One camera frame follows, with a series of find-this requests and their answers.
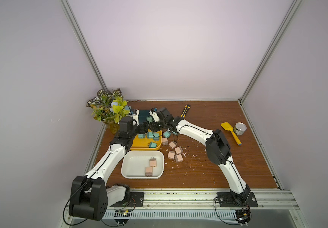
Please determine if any white storage bin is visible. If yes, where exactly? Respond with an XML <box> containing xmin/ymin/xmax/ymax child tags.
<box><xmin>121</xmin><ymin>151</ymin><xmax>164</xmax><ymax>180</ymax></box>

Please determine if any yellow black utility knife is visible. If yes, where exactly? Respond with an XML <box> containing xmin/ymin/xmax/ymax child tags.
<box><xmin>181</xmin><ymin>104</ymin><xmax>191</xmax><ymax>118</ymax></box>

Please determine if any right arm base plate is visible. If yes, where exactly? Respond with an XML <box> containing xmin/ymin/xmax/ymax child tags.
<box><xmin>215</xmin><ymin>192</ymin><xmax>258</xmax><ymax>208</ymax></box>

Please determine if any silver tin can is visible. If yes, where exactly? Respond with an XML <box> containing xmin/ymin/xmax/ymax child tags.
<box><xmin>233</xmin><ymin>122</ymin><xmax>247</xmax><ymax>136</ymax></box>

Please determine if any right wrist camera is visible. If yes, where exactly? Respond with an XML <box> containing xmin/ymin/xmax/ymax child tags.
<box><xmin>149</xmin><ymin>107</ymin><xmax>160</xmax><ymax>123</ymax></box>

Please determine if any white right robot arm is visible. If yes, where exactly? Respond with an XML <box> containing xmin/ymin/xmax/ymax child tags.
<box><xmin>149</xmin><ymin>107</ymin><xmax>251</xmax><ymax>206</ymax></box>

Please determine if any teal storage bin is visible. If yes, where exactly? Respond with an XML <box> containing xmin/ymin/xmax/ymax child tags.
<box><xmin>139</xmin><ymin>110</ymin><xmax>150</xmax><ymax>124</ymax></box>

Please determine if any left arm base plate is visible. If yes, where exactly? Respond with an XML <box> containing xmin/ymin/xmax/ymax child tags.
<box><xmin>111</xmin><ymin>192</ymin><xmax>145</xmax><ymax>208</ymax></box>

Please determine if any yellow storage bin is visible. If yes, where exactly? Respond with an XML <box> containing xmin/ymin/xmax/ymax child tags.
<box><xmin>130</xmin><ymin>130</ymin><xmax>163</xmax><ymax>151</ymax></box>

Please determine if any potted green plant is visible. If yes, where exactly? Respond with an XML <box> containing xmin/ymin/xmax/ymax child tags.
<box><xmin>86</xmin><ymin>88</ymin><xmax>130</xmax><ymax>135</ymax></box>

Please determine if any pink plug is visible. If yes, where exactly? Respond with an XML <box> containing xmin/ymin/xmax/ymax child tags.
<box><xmin>168</xmin><ymin>151</ymin><xmax>176</xmax><ymax>160</ymax></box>
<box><xmin>174</xmin><ymin>154</ymin><xmax>183</xmax><ymax>162</ymax></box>
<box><xmin>168</xmin><ymin>141</ymin><xmax>177</xmax><ymax>150</ymax></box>
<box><xmin>162</xmin><ymin>138</ymin><xmax>169</xmax><ymax>146</ymax></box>
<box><xmin>174</xmin><ymin>146</ymin><xmax>183</xmax><ymax>155</ymax></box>
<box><xmin>145</xmin><ymin>167</ymin><xmax>153</xmax><ymax>177</ymax></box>
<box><xmin>149</xmin><ymin>158</ymin><xmax>157</xmax><ymax>168</ymax></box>

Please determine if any yellow toy shovel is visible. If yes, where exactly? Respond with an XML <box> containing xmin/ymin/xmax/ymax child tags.
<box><xmin>221</xmin><ymin>122</ymin><xmax>242</xmax><ymax>145</ymax></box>

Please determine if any teal plug far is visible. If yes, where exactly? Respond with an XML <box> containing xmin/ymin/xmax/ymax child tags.
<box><xmin>153</xmin><ymin>133</ymin><xmax>160</xmax><ymax>141</ymax></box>

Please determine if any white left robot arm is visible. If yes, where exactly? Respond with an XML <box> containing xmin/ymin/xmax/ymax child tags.
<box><xmin>66</xmin><ymin>117</ymin><xmax>149</xmax><ymax>221</ymax></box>

